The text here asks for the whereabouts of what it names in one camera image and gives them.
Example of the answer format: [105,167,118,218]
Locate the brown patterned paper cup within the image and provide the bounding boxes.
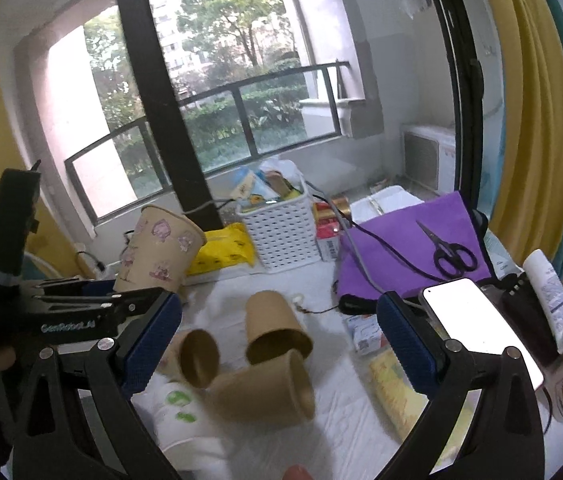
[114,205,207,292]

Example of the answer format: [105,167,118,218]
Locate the white paper cup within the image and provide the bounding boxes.
[131,380,234,472]

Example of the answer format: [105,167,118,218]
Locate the brown patterned cup front-left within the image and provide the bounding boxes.
[157,328,220,389]

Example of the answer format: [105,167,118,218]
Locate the plain brown cup front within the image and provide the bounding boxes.
[207,349,315,427]

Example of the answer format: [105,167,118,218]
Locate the plain brown cup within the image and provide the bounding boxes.
[246,290,313,365]
[207,349,315,427]

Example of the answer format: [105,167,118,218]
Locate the plain brown cup back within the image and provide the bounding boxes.
[246,290,313,365]

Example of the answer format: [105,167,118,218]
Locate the yellow tissue pack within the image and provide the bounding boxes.
[368,348,468,470]

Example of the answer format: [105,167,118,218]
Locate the smartphone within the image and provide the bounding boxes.
[419,278,544,390]

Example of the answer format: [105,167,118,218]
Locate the white tube bottle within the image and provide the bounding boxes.
[522,249,563,354]

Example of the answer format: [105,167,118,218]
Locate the black scissors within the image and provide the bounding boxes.
[417,221,479,280]

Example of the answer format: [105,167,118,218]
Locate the purple cloth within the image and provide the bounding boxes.
[337,192,495,300]

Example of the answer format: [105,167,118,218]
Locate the yellow curtain right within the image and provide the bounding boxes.
[489,0,563,263]

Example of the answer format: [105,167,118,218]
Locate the yellow snack bag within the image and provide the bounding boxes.
[187,222,256,276]

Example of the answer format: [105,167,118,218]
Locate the outdoor white ac unit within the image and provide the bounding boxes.
[401,124,456,195]

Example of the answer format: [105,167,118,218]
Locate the white plastic basket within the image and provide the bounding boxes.
[236,177,321,273]

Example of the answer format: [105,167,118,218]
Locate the black window frame post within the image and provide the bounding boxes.
[117,0,223,231]

